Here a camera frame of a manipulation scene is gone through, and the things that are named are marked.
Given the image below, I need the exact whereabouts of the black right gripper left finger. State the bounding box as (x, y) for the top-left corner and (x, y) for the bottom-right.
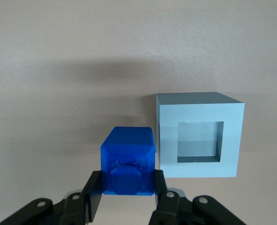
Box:
(0, 170), (104, 225)

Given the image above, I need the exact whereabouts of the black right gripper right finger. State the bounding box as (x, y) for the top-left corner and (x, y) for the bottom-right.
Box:
(149, 169), (247, 225)

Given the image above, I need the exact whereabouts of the dark blue block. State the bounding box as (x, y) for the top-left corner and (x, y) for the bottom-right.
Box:
(100, 126), (156, 196)

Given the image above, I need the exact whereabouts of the light blue hollow cube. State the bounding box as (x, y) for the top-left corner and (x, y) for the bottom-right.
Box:
(156, 92), (245, 179)

